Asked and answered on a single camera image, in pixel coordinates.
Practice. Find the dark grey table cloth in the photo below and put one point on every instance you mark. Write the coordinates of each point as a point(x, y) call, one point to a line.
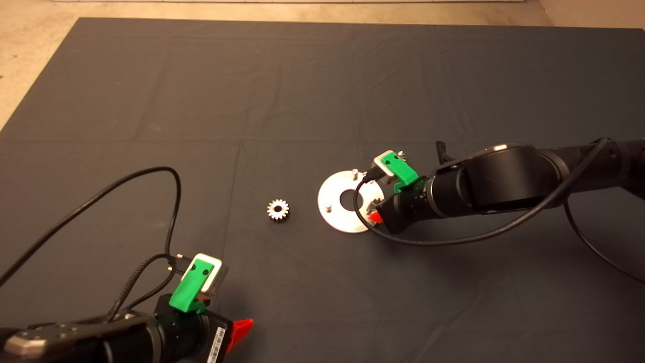
point(302, 91)

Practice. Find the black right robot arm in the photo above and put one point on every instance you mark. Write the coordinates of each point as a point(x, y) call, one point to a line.
point(504, 176)

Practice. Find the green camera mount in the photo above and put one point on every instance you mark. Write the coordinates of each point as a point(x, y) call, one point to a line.
point(400, 171)
point(186, 295)

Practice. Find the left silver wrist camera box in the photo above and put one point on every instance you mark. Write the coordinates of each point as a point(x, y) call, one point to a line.
point(219, 277)

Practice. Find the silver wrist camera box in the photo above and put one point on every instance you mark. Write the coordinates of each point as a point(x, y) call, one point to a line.
point(219, 277)
point(381, 162)

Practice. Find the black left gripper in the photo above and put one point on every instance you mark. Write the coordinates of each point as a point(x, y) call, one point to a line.
point(191, 338)

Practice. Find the round metal carrier plate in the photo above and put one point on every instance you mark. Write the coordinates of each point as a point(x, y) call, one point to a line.
point(332, 217)

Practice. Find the right green camera mount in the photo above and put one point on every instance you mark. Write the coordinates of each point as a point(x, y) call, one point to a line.
point(400, 171)

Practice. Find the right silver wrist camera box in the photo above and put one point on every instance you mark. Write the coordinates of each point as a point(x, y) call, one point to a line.
point(381, 162)

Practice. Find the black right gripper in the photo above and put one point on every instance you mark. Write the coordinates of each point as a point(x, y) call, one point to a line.
point(408, 209)

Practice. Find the shiny steel planetary gear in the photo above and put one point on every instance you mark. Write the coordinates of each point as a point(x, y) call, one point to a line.
point(272, 209)

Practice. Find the left green camera mount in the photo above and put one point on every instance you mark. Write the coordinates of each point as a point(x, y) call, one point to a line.
point(186, 295)

